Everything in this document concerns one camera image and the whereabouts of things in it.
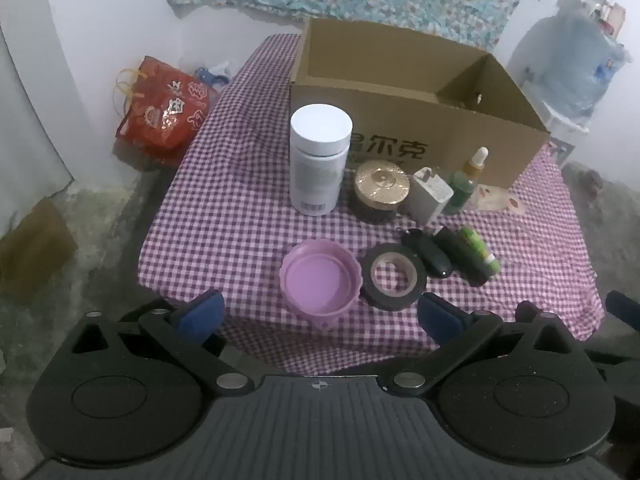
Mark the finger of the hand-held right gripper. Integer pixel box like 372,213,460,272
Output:
605,290,640,333

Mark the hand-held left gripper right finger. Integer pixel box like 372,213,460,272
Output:
385,292,573,396

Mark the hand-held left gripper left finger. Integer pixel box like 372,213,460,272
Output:
70,289,253,397

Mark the black tape roll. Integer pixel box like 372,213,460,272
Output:
360,243,427,311

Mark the black cylindrical tube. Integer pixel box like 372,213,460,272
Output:
432,225,493,287

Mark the black oval key fob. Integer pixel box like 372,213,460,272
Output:
400,227,455,279

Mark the green lip balm tube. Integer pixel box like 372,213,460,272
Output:
460,226,501,275

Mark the white charger plug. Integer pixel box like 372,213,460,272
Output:
406,166,454,226

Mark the purple plastic lid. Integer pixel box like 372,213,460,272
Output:
280,239,362,331

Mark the green dropper bottle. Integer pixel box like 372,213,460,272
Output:
442,146,490,216

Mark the brown cardboard box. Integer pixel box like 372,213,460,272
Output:
289,16,551,193

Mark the purple checkered tablecloth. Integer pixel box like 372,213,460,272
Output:
137,34,606,376

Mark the gold lid dark jar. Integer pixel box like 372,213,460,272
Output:
353,159,412,225

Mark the brown cardboard sheet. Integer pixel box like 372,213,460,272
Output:
0,197,78,301

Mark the white plastic bottle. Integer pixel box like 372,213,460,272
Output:
290,104,354,217

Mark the red gift bag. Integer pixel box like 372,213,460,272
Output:
112,55,221,168

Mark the blue white plastic item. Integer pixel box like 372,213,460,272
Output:
192,60,233,86

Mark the blue water jug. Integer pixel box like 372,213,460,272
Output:
520,0,633,121

